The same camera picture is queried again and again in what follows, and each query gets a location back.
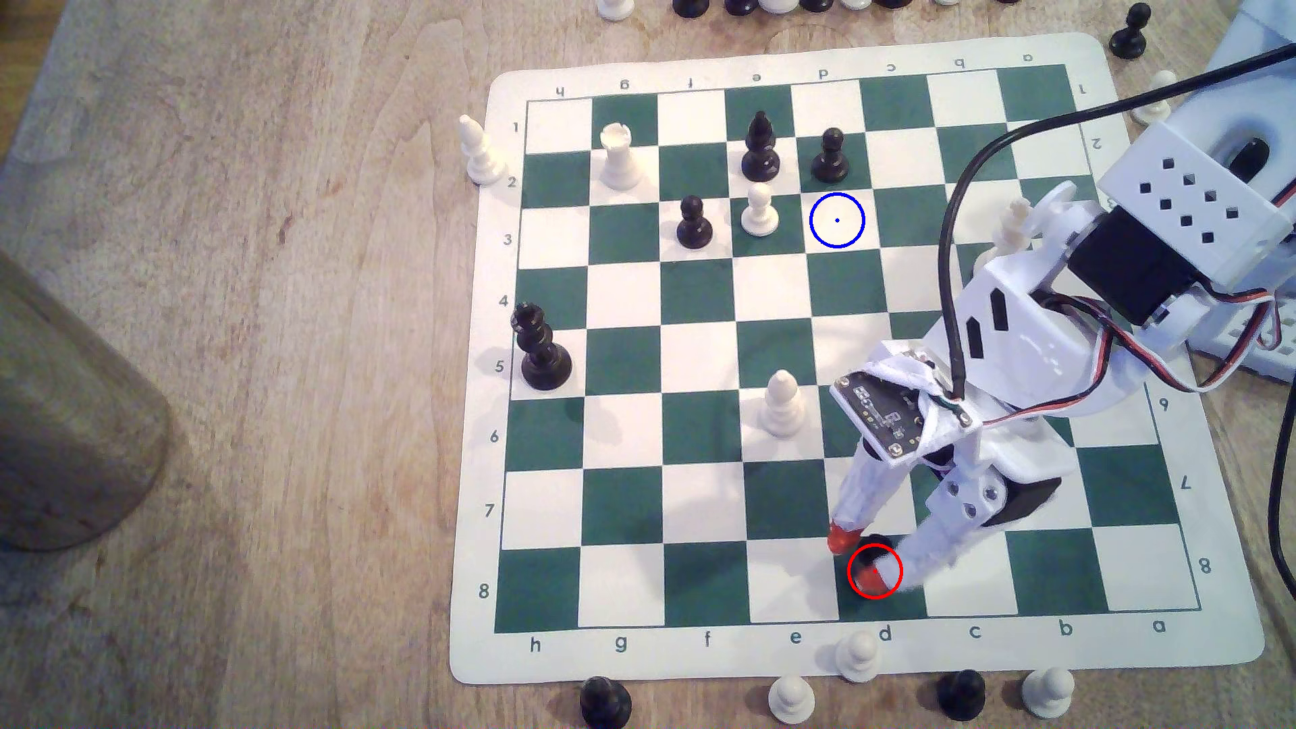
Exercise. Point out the white chess bishop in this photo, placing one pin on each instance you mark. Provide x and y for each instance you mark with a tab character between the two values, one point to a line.
782	405
482	157

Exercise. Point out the white chess rook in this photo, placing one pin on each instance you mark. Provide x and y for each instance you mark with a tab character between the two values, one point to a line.
620	162

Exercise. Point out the black chess queen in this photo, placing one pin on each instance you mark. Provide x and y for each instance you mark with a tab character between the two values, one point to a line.
542	359

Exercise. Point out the black chess bishop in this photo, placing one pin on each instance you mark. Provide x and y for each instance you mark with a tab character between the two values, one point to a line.
760	152

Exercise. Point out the brown wooden cylinder post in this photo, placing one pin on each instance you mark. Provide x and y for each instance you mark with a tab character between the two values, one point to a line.
71	425

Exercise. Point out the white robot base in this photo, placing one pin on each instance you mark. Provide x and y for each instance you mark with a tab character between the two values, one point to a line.
1266	349

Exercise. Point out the white chess pawn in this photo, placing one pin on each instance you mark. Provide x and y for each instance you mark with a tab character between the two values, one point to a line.
859	658
1048	694
791	701
759	215
1152	111

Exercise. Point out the green white chess mat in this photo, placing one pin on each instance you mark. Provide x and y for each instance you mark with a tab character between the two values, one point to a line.
699	506

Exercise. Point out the white chess queen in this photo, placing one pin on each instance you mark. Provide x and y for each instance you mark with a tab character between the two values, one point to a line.
1014	221

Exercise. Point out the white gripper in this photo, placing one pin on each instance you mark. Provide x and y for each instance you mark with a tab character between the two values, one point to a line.
966	501

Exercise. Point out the gripper camera circuit board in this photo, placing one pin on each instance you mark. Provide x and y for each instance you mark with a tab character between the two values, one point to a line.
901	410

